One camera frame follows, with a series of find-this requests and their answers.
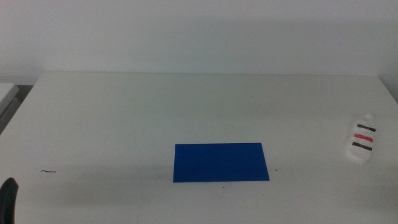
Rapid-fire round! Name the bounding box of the white sandal with striped straps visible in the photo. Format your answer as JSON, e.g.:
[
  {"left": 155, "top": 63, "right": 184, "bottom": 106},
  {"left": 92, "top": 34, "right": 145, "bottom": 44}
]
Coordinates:
[{"left": 344, "top": 113, "right": 377, "bottom": 166}]

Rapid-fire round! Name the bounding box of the blue rectangular mat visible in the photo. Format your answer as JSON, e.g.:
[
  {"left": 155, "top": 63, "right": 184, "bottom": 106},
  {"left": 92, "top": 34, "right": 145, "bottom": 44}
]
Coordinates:
[{"left": 172, "top": 142, "right": 271, "bottom": 184}]

